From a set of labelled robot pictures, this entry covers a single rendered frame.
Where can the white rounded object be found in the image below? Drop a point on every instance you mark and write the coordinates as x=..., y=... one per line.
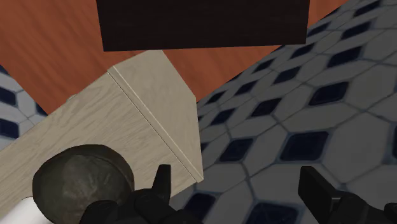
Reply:
x=21, y=214

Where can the light wooden cabinet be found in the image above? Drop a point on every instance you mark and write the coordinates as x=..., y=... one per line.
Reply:
x=124, y=118

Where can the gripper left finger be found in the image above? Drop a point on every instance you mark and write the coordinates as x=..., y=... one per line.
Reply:
x=155, y=204

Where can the dark grey round bowl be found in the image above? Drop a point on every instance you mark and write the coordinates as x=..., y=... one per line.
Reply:
x=80, y=183

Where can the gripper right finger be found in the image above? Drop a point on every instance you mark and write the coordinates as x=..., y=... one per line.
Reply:
x=322, y=195

